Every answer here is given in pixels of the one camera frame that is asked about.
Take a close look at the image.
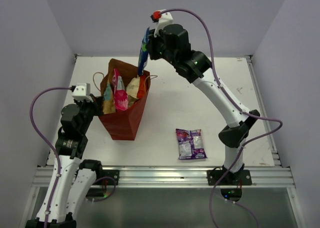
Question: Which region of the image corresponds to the large orange chips bag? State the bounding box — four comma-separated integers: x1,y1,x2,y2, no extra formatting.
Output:
136,75,149,99

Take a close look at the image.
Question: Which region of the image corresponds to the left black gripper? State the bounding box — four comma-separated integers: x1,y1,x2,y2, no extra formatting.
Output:
73,93,104,134

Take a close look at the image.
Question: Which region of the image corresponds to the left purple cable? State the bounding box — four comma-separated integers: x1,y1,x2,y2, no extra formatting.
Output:
29,87,73,228

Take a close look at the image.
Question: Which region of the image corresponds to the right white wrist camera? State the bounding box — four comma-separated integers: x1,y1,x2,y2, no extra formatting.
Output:
150,9,173,37

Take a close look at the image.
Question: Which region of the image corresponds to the red paper bag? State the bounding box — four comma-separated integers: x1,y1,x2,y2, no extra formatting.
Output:
99,58,156,141

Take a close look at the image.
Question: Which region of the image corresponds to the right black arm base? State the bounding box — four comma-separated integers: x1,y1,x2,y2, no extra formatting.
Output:
206,166,253,202

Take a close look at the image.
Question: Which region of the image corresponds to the aluminium front rail frame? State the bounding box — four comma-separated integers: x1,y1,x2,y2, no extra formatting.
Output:
32,56,307,228

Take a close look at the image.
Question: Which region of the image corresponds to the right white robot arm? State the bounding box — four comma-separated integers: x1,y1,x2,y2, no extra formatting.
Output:
145,24,260,185

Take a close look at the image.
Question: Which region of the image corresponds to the tan paper snack bag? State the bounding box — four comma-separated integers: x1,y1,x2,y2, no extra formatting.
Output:
102,78,140,114

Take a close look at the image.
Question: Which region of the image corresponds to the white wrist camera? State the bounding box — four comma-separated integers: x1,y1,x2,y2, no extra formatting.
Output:
71,83,92,102
150,9,173,37

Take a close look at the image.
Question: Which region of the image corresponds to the blue snack bag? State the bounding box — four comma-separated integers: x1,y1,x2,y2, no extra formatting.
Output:
137,27,150,76

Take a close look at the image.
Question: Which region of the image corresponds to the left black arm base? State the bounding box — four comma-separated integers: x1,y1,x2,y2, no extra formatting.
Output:
98,169,120,188

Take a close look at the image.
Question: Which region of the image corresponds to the purple snack bag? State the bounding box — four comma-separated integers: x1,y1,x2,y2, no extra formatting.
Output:
175,129,207,160

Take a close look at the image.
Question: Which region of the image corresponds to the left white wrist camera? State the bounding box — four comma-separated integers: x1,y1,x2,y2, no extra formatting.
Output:
71,83,92,102

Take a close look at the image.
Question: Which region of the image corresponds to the pink snack bag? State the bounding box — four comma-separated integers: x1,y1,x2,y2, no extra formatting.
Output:
112,68,129,112

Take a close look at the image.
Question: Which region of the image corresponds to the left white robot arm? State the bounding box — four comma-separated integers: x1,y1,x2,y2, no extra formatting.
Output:
26,98,104,228

